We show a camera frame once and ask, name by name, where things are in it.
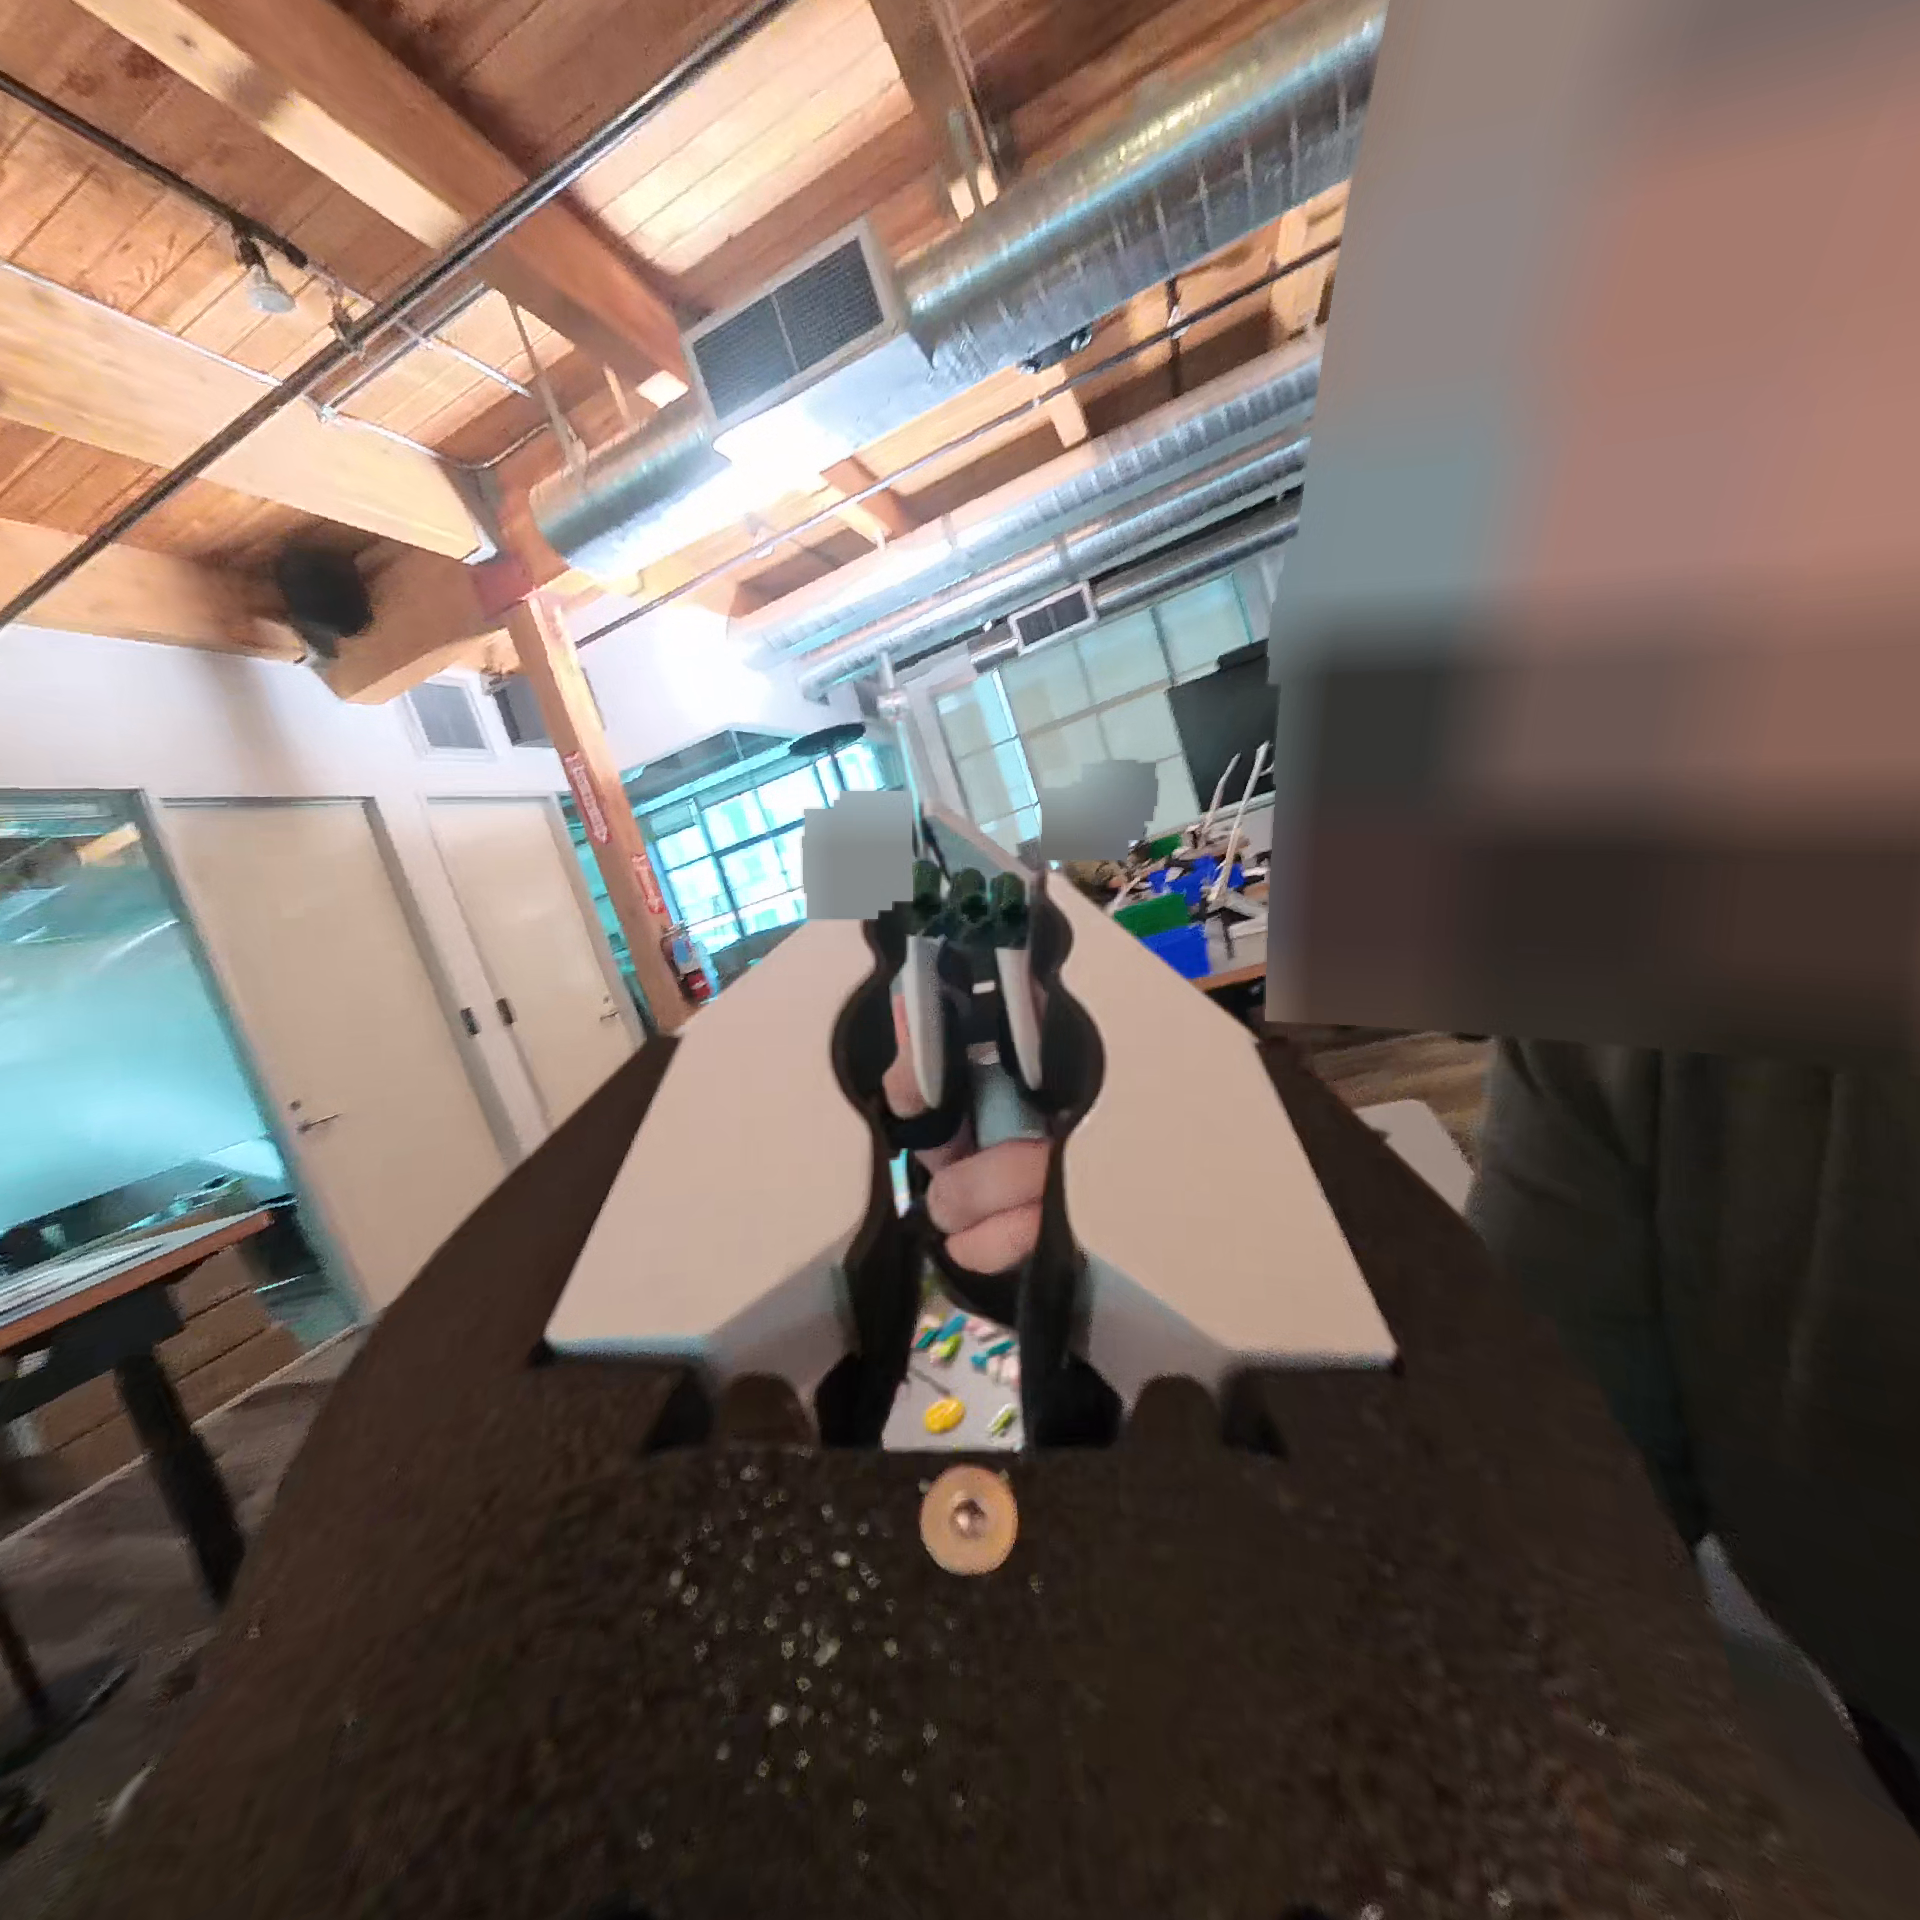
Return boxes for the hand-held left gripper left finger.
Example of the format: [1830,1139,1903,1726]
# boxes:
[544,912,921,1450]

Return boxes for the person's torso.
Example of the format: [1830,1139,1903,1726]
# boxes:
[1463,1035,1920,1802]

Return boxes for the pile of pastel bricks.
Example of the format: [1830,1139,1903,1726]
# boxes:
[900,1306,1028,1442]

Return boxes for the wooden office desk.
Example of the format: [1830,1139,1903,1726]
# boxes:
[0,1206,279,1729]

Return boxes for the dark green brick assembly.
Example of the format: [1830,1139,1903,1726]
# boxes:
[900,856,1039,953]

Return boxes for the white door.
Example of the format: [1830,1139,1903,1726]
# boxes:
[423,796,647,1089]
[157,797,512,1203]

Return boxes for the metal duct vent grille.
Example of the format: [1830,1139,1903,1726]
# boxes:
[681,224,910,436]

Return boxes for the wooden pillar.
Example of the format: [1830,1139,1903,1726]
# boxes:
[503,592,692,1038]

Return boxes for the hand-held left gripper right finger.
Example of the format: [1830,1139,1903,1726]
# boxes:
[1020,872,1400,1450]

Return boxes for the silver ventilation duct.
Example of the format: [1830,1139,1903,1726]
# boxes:
[533,0,1390,706]

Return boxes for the black computer monitor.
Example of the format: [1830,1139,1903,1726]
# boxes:
[1168,660,1277,834]

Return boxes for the person's right hand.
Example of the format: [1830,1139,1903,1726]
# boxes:
[918,1136,1055,1280]

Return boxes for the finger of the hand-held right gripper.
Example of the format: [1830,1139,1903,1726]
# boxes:
[896,930,950,1106]
[918,810,1048,1093]

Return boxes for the wood-edged office desk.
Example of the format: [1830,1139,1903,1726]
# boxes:
[1110,856,1277,994]

